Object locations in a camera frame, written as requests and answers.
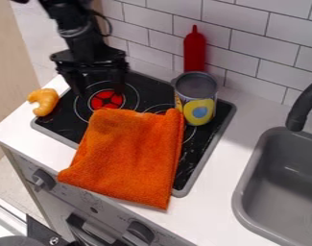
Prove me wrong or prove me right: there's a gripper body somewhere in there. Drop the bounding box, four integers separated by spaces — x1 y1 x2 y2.
49 46 132 88

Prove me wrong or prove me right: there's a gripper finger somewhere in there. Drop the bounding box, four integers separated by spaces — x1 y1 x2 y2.
61 75 89 98
110 76 127 94

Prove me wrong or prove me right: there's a can with yellow label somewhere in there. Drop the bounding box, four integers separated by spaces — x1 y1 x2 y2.
172 70 220 127

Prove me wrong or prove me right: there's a toy stove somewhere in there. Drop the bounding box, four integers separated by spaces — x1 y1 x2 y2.
30 69 238 198

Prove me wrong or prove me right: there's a toy croissant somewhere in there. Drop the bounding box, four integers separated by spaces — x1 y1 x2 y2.
26 87 61 117

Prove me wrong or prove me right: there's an orange cloth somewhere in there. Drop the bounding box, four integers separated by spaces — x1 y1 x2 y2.
57 107 187 211

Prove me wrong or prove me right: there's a red bottle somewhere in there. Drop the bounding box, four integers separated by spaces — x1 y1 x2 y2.
182 24 208 73

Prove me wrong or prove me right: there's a tap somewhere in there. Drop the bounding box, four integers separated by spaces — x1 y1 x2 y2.
284 77 312 133

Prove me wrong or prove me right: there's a toy sink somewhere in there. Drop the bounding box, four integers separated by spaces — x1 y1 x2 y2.
230 126 312 246

